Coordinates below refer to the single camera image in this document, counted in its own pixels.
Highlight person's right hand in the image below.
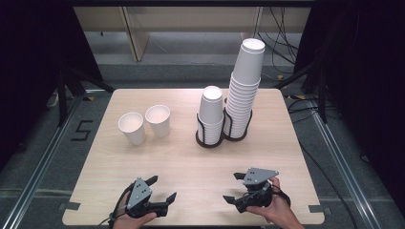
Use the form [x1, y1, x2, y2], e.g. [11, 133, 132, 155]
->
[246, 177, 305, 229]

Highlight short stack of white cups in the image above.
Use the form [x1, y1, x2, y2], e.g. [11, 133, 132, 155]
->
[196, 85, 225, 146]

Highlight white paper cup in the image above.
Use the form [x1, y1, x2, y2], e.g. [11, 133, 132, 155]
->
[117, 112, 147, 147]
[145, 104, 171, 138]

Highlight long black floor cable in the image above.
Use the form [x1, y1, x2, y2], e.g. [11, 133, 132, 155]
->
[299, 141, 359, 229]

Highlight grey tape strip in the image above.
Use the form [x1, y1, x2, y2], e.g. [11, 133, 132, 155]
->
[58, 201, 81, 212]
[309, 204, 332, 214]

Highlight tall stack of white cups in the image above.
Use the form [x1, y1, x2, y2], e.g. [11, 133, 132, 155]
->
[223, 37, 266, 139]

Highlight white cable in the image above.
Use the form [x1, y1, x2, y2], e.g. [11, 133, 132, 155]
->
[46, 92, 60, 109]

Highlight aluminium floor rail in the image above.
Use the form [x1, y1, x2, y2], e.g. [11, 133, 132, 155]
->
[309, 101, 383, 229]
[1, 92, 85, 229]

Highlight dark curtain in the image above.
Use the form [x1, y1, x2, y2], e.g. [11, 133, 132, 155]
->
[0, 0, 104, 161]
[294, 0, 405, 219]

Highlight black cable bundle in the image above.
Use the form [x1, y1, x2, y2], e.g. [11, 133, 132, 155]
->
[254, 6, 300, 66]

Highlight beige wooden furniture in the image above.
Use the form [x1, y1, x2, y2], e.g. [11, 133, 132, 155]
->
[74, 6, 311, 63]

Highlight black wire cup holder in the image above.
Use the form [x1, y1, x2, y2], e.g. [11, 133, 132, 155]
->
[195, 97, 253, 149]

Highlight black gripper strap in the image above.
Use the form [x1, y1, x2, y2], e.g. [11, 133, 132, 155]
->
[270, 185, 291, 208]
[96, 182, 135, 228]

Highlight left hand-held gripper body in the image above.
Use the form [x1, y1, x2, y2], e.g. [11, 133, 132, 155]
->
[125, 177, 168, 219]

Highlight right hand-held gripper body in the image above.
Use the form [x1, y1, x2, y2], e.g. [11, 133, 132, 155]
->
[237, 167, 280, 214]

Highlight black metal stand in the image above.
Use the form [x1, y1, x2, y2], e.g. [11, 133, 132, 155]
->
[273, 47, 329, 123]
[56, 63, 116, 128]

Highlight person's left hand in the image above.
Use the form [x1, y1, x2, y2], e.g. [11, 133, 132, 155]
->
[108, 190, 159, 229]

